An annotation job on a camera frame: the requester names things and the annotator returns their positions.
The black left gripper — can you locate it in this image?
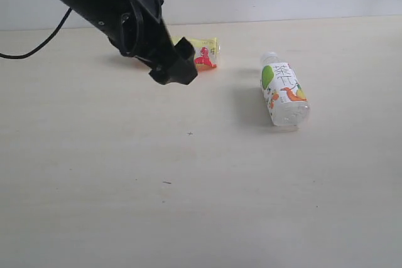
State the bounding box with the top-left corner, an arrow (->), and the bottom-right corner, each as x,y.
113,0 -> 198,85

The yellow bottle with red cap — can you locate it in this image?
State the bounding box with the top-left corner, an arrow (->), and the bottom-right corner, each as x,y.
187,37 -> 220,72

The white tea bottle fruit label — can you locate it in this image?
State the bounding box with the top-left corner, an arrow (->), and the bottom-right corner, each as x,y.
260,51 -> 310,130

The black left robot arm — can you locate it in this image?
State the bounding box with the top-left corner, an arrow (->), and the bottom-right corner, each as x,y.
60,0 -> 198,85

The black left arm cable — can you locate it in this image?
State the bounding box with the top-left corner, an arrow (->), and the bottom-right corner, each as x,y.
0,7 -> 73,60

